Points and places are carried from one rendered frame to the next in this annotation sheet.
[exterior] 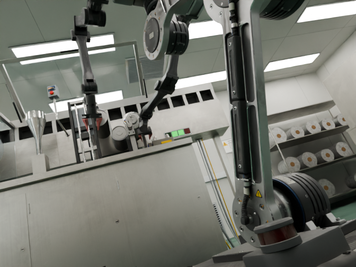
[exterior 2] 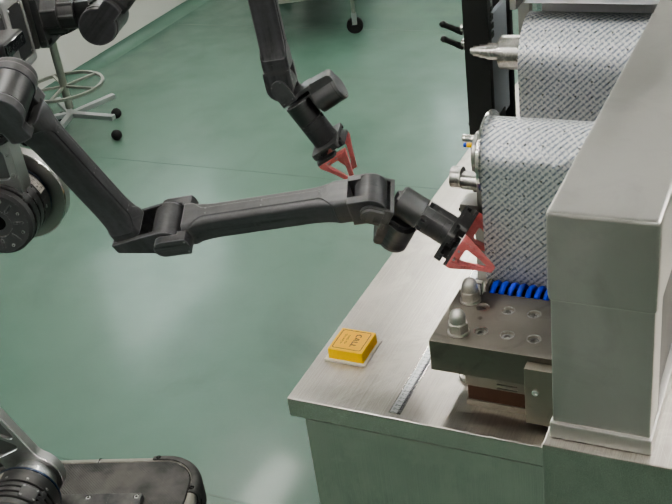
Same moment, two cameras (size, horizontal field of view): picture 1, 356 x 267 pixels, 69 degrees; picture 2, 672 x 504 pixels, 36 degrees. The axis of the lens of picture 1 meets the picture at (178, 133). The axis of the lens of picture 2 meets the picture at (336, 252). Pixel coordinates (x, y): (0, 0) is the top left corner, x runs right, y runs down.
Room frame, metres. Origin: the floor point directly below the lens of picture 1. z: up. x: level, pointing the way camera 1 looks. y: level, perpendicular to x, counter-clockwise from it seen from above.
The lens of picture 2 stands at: (2.65, -1.07, 2.03)
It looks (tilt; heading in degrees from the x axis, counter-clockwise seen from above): 30 degrees down; 132
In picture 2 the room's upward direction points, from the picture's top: 8 degrees counter-clockwise
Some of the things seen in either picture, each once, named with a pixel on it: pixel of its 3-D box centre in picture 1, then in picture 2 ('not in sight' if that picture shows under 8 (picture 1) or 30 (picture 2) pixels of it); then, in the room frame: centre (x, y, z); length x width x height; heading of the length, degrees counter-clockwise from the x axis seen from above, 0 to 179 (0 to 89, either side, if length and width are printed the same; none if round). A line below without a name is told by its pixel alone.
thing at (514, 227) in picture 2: (144, 140); (551, 246); (1.92, 0.27, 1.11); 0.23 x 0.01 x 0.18; 13
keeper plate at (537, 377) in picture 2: not in sight; (557, 398); (2.03, 0.08, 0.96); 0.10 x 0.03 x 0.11; 13
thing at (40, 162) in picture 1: (39, 154); not in sight; (1.73, 1.03, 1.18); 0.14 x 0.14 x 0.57
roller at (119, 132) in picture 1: (120, 138); not in sight; (1.89, 0.45, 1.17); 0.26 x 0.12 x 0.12; 13
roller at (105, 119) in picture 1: (100, 125); not in sight; (1.87, 0.58, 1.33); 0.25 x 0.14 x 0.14; 13
